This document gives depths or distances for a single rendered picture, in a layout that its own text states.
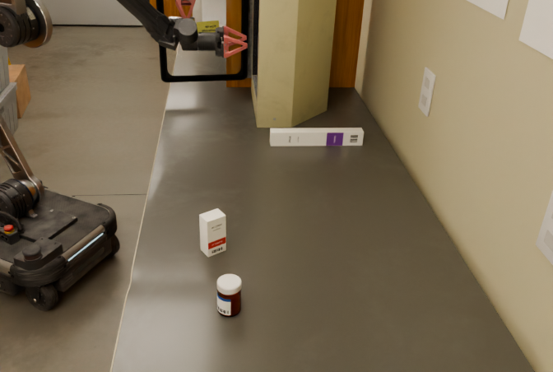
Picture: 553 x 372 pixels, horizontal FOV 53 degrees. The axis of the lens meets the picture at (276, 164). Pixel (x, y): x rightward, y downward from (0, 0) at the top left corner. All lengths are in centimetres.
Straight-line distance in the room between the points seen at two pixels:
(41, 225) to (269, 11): 147
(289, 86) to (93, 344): 129
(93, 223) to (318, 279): 162
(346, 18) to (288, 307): 125
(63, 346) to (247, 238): 131
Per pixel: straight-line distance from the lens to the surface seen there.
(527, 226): 110
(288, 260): 117
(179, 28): 171
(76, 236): 253
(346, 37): 208
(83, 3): 678
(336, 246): 122
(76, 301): 257
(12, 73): 450
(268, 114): 173
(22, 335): 249
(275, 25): 164
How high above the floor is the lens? 166
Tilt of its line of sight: 28 degrees down
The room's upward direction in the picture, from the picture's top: 3 degrees clockwise
